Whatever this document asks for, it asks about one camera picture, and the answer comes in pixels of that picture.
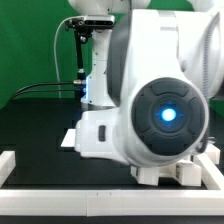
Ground white chair seat tray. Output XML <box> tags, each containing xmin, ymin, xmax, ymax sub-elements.
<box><xmin>159</xmin><ymin>163</ymin><xmax>180</xmax><ymax>179</ymax></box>

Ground white chair back frame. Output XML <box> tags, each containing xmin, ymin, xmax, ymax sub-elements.
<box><xmin>200</xmin><ymin>143</ymin><xmax>221</xmax><ymax>165</ymax></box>

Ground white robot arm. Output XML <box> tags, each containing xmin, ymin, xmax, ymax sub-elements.
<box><xmin>68</xmin><ymin>0</ymin><xmax>224</xmax><ymax>167</ymax></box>

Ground white fiducial tag sheet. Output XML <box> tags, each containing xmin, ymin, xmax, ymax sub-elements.
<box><xmin>61</xmin><ymin>129</ymin><xmax>76</xmax><ymax>148</ymax></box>

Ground white front fence bar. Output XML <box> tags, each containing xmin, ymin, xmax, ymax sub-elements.
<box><xmin>0</xmin><ymin>190</ymin><xmax>224</xmax><ymax>217</ymax></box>

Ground white left fence piece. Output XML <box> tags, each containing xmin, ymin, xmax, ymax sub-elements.
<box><xmin>0</xmin><ymin>151</ymin><xmax>16</xmax><ymax>188</ymax></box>

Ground black cables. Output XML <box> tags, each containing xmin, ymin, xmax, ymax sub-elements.
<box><xmin>8</xmin><ymin>79</ymin><xmax>87</xmax><ymax>103</ymax></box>

